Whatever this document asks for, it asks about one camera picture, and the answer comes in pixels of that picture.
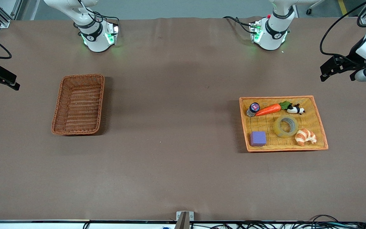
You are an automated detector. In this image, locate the black left arm base cable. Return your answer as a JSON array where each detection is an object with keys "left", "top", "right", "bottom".
[{"left": 223, "top": 16, "right": 254, "bottom": 34}]

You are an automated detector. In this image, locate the brown table mat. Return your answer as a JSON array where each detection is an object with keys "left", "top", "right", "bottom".
[{"left": 0, "top": 17, "right": 366, "bottom": 222}]

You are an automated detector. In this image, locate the orange flat wicker basket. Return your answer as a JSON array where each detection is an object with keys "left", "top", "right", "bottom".
[{"left": 239, "top": 95, "right": 329, "bottom": 153}]

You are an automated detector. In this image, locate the black right arm base cable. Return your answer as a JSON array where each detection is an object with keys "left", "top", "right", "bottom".
[{"left": 73, "top": 0, "right": 120, "bottom": 37}]

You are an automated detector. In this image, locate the toy croissant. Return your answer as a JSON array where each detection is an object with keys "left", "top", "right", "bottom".
[{"left": 295, "top": 128, "right": 317, "bottom": 147}]

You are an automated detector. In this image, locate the black cable bundle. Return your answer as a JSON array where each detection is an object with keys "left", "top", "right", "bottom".
[{"left": 191, "top": 215, "right": 366, "bottom": 229}]

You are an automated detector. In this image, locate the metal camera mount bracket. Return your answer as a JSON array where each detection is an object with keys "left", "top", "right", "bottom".
[{"left": 174, "top": 211, "right": 194, "bottom": 229}]

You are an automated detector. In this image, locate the black white panda toy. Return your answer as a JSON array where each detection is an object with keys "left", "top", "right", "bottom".
[{"left": 287, "top": 103, "right": 306, "bottom": 115}]

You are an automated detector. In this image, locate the small jar purple lid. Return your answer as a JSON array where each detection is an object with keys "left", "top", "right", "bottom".
[{"left": 246, "top": 102, "right": 261, "bottom": 118}]

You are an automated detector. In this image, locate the yellow packing tape roll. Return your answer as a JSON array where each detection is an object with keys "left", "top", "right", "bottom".
[{"left": 273, "top": 115, "right": 299, "bottom": 138}]

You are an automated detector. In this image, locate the purple foam cube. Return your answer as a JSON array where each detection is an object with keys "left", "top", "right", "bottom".
[{"left": 250, "top": 131, "right": 267, "bottom": 147}]

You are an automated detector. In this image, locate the black arm base cable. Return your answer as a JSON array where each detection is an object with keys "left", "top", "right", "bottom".
[
  {"left": 73, "top": 0, "right": 120, "bottom": 37},
  {"left": 223, "top": 16, "right": 254, "bottom": 34}
]

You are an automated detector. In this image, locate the brown deep wicker basket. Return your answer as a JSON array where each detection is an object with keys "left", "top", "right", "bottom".
[{"left": 51, "top": 74, "right": 105, "bottom": 136}]

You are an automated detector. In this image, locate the orange toy carrot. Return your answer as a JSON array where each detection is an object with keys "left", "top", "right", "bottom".
[{"left": 255, "top": 101, "right": 293, "bottom": 117}]

